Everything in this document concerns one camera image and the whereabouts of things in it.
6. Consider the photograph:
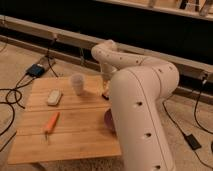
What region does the black floor cable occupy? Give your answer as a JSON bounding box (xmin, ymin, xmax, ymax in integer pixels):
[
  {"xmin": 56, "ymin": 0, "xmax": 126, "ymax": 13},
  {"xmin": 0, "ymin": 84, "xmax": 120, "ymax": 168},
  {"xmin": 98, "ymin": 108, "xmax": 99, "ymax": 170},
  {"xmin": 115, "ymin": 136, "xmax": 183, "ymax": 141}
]
[{"xmin": 0, "ymin": 38, "xmax": 59, "ymax": 153}]

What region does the white paper cup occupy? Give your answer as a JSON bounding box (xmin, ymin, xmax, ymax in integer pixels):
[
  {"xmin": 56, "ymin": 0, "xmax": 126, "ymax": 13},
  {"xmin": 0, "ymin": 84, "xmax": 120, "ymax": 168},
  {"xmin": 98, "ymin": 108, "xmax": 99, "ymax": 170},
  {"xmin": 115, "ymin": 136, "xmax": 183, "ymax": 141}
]
[{"xmin": 70, "ymin": 74, "xmax": 84, "ymax": 96}]

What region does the orange handled screwdriver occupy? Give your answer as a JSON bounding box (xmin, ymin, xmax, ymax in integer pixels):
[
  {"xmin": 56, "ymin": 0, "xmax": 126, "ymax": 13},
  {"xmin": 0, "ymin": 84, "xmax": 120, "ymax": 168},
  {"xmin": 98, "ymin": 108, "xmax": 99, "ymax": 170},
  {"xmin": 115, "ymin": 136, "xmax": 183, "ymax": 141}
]
[{"xmin": 44, "ymin": 112, "xmax": 60, "ymax": 142}]

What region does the wooden slatted table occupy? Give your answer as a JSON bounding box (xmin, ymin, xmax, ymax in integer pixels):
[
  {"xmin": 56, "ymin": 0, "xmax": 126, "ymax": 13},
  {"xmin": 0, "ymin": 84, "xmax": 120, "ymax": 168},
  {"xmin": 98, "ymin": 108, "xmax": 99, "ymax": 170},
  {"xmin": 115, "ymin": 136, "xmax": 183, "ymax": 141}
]
[{"xmin": 8, "ymin": 76, "xmax": 120, "ymax": 164}]

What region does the black power adapter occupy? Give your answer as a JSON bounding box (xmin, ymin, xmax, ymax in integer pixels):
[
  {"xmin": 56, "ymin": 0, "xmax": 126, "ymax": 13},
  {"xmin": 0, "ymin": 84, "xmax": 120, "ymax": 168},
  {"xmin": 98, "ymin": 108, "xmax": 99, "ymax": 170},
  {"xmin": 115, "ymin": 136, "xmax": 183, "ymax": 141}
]
[{"xmin": 184, "ymin": 134, "xmax": 201, "ymax": 150}]

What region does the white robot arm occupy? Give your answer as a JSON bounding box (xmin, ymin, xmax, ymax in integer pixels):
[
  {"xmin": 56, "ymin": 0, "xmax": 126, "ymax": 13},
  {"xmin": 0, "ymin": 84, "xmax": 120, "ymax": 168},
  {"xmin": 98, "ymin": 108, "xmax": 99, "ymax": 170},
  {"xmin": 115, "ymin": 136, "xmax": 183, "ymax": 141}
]
[{"xmin": 91, "ymin": 40, "xmax": 179, "ymax": 171}]

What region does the purple bowl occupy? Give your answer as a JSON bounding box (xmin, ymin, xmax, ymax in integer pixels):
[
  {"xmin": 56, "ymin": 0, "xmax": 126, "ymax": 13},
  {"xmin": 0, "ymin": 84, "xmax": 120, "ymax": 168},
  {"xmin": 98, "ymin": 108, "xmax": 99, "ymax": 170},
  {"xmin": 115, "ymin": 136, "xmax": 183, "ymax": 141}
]
[{"xmin": 104, "ymin": 109, "xmax": 115, "ymax": 132}]

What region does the blue black power box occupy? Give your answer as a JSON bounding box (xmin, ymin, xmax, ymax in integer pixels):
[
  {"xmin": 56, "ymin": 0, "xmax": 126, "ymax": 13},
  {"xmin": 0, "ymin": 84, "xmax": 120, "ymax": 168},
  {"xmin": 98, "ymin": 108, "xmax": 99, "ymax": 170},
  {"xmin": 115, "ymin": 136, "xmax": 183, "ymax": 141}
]
[{"xmin": 26, "ymin": 64, "xmax": 45, "ymax": 78}]

